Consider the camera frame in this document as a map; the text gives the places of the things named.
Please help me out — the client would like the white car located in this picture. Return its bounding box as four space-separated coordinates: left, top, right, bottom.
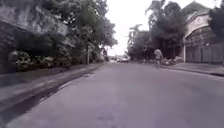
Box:
119 56 130 64

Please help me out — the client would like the grey asphalt road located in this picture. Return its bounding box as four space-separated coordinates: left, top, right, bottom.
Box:
4 61 224 128

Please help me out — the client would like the person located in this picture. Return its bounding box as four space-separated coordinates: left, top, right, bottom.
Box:
153 47 164 68

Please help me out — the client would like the row of trees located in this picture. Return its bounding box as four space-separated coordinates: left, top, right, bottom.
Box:
31 0 118 65

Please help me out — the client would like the group of trees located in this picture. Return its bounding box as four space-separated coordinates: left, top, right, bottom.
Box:
126 0 188 62

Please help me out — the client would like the pile of debris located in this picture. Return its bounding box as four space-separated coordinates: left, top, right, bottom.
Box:
162 55 184 66

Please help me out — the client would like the row of bushes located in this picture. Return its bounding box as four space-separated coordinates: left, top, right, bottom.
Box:
0 31 89 75

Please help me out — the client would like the grey concrete sidewalk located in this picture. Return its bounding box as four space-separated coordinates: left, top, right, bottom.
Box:
0 63 104 108
162 61 224 78

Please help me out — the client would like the dark roadside gutter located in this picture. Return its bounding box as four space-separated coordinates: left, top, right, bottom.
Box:
0 68 98 127

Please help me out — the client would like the beige building with arch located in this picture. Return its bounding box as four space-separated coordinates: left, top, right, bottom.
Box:
181 0 224 64

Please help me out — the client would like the grey building with roof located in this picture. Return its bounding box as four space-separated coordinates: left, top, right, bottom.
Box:
0 2 76 51

